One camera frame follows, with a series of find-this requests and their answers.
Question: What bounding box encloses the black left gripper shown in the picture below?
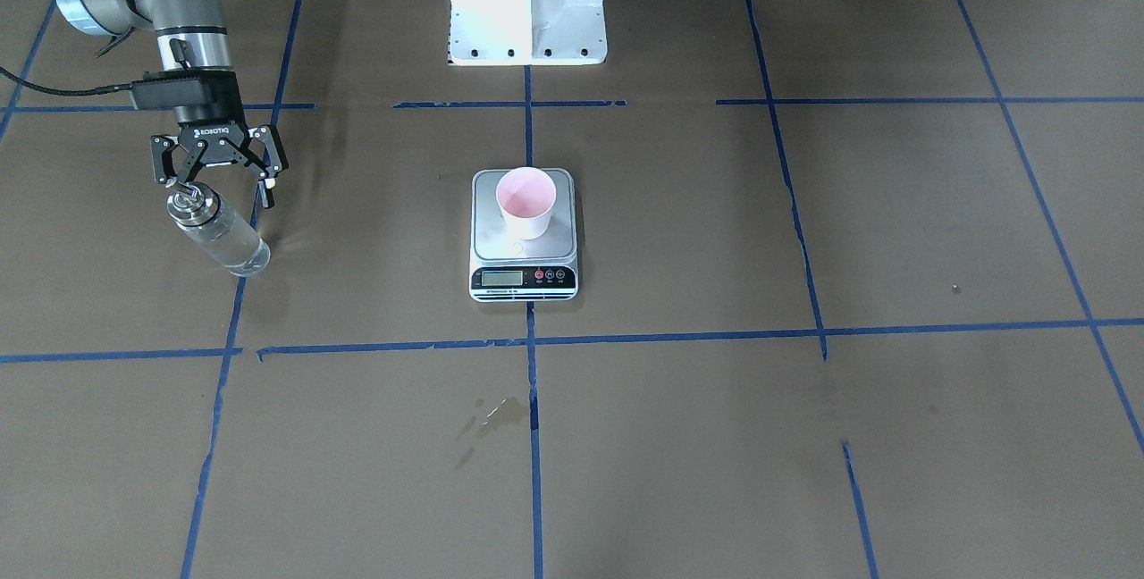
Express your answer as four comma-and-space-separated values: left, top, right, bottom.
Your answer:
150, 71, 289, 209

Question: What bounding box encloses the pink plastic cup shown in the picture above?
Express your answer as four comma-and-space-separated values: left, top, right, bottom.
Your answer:
495, 167, 557, 240

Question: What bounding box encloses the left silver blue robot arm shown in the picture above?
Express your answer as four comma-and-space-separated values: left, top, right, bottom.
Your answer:
55, 0, 289, 208

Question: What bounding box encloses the silver digital kitchen scale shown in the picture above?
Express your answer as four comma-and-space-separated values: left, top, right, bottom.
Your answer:
468, 167, 580, 303

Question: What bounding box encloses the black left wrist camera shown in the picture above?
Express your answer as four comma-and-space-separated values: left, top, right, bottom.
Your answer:
128, 69, 214, 111

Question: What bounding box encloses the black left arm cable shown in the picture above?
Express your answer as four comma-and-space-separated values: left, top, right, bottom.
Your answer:
0, 0, 144, 97

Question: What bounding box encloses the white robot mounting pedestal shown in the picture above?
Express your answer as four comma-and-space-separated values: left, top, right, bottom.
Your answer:
447, 0, 609, 68

